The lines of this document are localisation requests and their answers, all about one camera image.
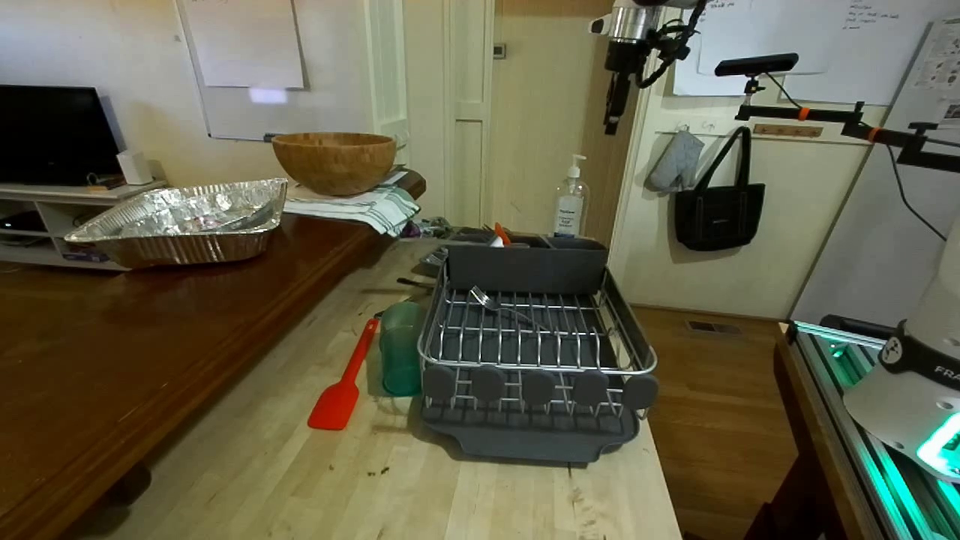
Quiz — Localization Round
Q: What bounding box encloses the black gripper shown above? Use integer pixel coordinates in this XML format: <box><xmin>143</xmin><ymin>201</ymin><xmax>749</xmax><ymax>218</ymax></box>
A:
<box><xmin>600</xmin><ymin>37</ymin><xmax>654</xmax><ymax>139</ymax></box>

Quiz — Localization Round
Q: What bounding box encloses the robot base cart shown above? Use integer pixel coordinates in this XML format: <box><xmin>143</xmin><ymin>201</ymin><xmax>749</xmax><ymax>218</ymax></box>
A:
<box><xmin>774</xmin><ymin>314</ymin><xmax>960</xmax><ymax>540</ymax></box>

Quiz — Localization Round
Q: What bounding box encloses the grey dish drying rack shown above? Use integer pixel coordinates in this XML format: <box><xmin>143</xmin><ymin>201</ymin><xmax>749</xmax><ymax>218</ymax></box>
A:
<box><xmin>414</xmin><ymin>236</ymin><xmax>661</xmax><ymax>468</ymax></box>

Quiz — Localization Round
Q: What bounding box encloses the grey hanging cloth bag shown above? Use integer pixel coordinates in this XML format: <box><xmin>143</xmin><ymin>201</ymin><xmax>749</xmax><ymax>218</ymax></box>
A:
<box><xmin>643</xmin><ymin>130</ymin><xmax>709</xmax><ymax>198</ymax></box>

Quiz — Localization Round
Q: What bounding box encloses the clear soap dispenser bottle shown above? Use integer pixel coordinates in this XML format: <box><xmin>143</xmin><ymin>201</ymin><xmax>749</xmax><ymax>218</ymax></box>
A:
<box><xmin>552</xmin><ymin>149</ymin><xmax>592</xmax><ymax>244</ymax></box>

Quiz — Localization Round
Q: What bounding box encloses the black tote bag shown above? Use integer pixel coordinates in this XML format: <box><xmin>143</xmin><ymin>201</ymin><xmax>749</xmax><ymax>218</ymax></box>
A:
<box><xmin>671</xmin><ymin>122</ymin><xmax>768</xmax><ymax>255</ymax></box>

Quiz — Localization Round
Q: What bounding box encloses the white panel door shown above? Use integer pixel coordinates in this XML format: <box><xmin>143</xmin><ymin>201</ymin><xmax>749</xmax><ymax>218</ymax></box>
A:
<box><xmin>402</xmin><ymin>0</ymin><xmax>499</xmax><ymax>232</ymax></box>

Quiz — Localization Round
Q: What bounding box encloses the grey cutlery tray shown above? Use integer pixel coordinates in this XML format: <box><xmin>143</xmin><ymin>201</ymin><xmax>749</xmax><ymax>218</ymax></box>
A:
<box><xmin>421</xmin><ymin>226</ymin><xmax>504</xmax><ymax>283</ymax></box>

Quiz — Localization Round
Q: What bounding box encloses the silver metal fork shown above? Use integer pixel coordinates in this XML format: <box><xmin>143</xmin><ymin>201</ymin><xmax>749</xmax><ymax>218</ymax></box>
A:
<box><xmin>464</xmin><ymin>284</ymin><xmax>536</xmax><ymax>329</ymax></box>

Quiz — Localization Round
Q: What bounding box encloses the whiteboard with handwriting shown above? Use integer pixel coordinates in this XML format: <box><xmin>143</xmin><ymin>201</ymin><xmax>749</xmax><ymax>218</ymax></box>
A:
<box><xmin>670</xmin><ymin>0</ymin><xmax>960</xmax><ymax>108</ymax></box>

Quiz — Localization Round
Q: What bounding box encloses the green striped white towel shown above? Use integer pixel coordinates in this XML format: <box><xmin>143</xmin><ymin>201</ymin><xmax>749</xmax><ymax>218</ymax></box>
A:
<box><xmin>281</xmin><ymin>178</ymin><xmax>422</xmax><ymax>239</ymax></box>

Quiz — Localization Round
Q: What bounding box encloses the wooden bowl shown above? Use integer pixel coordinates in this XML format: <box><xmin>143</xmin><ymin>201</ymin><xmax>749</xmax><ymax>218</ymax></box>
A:
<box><xmin>269</xmin><ymin>130</ymin><xmax>402</xmax><ymax>198</ymax></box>

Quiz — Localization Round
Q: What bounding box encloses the blank white whiteboard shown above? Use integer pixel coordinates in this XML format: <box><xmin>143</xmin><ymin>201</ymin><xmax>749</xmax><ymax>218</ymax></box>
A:
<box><xmin>177</xmin><ymin>0</ymin><xmax>405</xmax><ymax>144</ymax></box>

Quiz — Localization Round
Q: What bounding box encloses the green plastic container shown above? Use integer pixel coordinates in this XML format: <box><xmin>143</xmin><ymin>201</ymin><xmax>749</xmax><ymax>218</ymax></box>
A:
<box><xmin>374</xmin><ymin>298</ymin><xmax>433</xmax><ymax>400</ymax></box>

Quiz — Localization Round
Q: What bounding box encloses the red silicone spatula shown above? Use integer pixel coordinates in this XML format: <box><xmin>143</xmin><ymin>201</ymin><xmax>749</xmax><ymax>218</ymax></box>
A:
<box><xmin>307</xmin><ymin>314</ymin><xmax>385</xmax><ymax>435</ymax></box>

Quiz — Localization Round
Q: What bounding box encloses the aluminium foil tray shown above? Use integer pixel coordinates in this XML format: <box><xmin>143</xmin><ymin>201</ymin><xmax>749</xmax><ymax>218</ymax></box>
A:
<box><xmin>63</xmin><ymin>178</ymin><xmax>291</xmax><ymax>271</ymax></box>

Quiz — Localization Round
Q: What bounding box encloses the black television screen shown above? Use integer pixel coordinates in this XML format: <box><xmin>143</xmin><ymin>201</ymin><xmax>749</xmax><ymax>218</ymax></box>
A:
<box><xmin>0</xmin><ymin>84</ymin><xmax>129</xmax><ymax>190</ymax></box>

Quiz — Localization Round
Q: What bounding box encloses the white media shelf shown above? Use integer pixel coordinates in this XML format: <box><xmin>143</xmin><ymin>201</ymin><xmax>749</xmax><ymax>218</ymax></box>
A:
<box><xmin>0</xmin><ymin>180</ymin><xmax>155</xmax><ymax>273</ymax></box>

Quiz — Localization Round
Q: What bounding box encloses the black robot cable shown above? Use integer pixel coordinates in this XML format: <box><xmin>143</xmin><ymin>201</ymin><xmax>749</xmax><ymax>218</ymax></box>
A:
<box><xmin>639</xmin><ymin>0</ymin><xmax>710</xmax><ymax>91</ymax></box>

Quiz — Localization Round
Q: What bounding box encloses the black stereo camera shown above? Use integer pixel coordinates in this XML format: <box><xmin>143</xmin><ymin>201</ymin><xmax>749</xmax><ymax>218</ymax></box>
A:
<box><xmin>710</xmin><ymin>50</ymin><xmax>802</xmax><ymax>81</ymax></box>

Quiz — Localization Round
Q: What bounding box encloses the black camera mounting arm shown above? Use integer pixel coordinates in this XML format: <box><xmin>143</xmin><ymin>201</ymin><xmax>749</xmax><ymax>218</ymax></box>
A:
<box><xmin>734</xmin><ymin>97</ymin><xmax>960</xmax><ymax>175</ymax></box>

